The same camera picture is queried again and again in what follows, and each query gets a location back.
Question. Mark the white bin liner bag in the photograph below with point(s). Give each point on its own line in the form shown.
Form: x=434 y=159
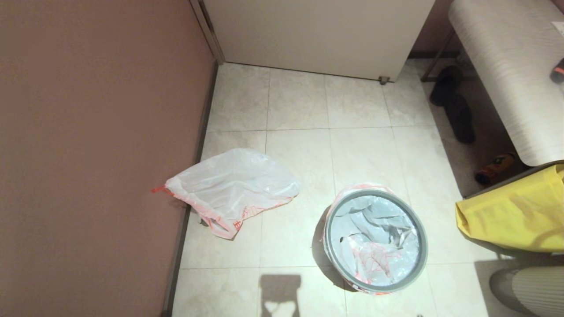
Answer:
x=374 y=246

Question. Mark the yellow fabric bag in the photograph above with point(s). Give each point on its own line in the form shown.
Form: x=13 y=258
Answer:
x=520 y=215

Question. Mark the white door panel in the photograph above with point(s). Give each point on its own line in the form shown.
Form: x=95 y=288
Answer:
x=317 y=35

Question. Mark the small metal door stopper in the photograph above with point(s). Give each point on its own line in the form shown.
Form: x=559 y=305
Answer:
x=384 y=79

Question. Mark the black slipper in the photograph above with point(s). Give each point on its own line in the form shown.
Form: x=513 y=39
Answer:
x=460 y=121
x=445 y=83

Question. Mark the metal bench leg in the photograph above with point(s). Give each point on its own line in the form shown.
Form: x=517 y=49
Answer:
x=437 y=56

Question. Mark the orange drink bottle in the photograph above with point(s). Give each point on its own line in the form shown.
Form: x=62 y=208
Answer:
x=495 y=167

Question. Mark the wood-grain bench top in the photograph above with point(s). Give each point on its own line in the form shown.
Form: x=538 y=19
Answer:
x=515 y=79

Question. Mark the white pleated round stool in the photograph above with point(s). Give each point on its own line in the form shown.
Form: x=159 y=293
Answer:
x=537 y=293

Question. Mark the red and black item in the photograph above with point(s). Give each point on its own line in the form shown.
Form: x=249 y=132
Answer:
x=558 y=72

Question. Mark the white paper sheet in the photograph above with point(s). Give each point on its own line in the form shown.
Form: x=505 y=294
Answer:
x=560 y=27

